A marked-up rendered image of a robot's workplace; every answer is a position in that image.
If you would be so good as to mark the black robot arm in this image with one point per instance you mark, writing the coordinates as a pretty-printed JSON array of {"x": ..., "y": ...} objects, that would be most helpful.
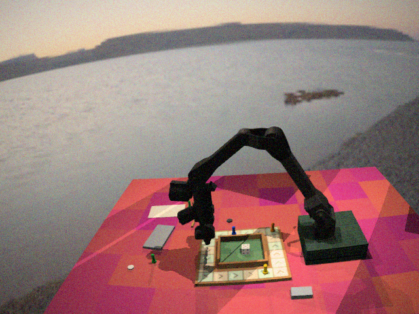
[{"x": 274, "y": 141}]

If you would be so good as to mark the grey die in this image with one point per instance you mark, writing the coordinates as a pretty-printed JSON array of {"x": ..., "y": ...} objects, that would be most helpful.
[{"x": 245, "y": 249}]

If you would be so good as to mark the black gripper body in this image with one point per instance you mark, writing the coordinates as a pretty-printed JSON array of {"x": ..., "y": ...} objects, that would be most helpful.
[{"x": 205, "y": 215}]

